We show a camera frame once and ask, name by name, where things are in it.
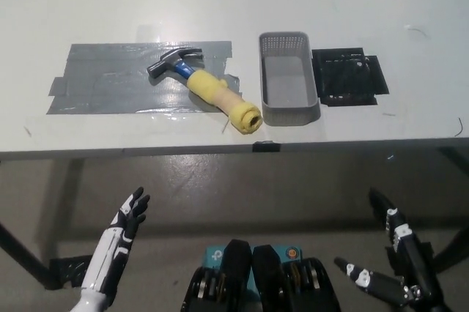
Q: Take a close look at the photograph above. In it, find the white and black left hand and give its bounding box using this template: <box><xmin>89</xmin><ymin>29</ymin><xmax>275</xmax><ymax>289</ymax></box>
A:
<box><xmin>80</xmin><ymin>186</ymin><xmax>152</xmax><ymax>297</ymax></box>

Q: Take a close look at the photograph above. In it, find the black and white right hand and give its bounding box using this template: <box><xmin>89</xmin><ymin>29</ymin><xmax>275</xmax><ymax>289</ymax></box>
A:
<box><xmin>333</xmin><ymin>186</ymin><xmax>446</xmax><ymax>309</ymax></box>

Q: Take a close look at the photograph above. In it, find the hammer with yellow handle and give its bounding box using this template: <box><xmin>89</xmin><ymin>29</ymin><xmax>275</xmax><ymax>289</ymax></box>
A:
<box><xmin>146</xmin><ymin>47</ymin><xmax>264</xmax><ymax>135</ymax></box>

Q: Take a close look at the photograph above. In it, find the gray plastic basket container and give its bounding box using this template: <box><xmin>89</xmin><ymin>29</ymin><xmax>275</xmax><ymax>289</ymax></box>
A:
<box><xmin>258</xmin><ymin>31</ymin><xmax>322</xmax><ymax>127</ymax></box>

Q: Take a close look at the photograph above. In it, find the black table leg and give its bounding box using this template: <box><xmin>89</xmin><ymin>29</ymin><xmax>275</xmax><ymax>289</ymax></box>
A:
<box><xmin>0</xmin><ymin>222</ymin><xmax>59</xmax><ymax>291</ymax></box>
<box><xmin>435</xmin><ymin>229</ymin><xmax>469</xmax><ymax>275</ymax></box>

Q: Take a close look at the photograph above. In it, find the small black tape strip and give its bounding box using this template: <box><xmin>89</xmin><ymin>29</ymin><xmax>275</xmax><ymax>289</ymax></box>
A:
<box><xmin>252</xmin><ymin>141</ymin><xmax>282</xmax><ymax>154</ymax></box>

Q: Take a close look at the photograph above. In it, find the black tape patch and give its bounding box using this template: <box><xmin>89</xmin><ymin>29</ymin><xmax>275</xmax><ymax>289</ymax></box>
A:
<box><xmin>310</xmin><ymin>47</ymin><xmax>390</xmax><ymax>108</ymax></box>

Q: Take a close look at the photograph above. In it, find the gray duct tape patch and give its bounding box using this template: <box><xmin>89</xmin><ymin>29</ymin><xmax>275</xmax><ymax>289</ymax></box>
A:
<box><xmin>45</xmin><ymin>40</ymin><xmax>242</xmax><ymax>117</ymax></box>

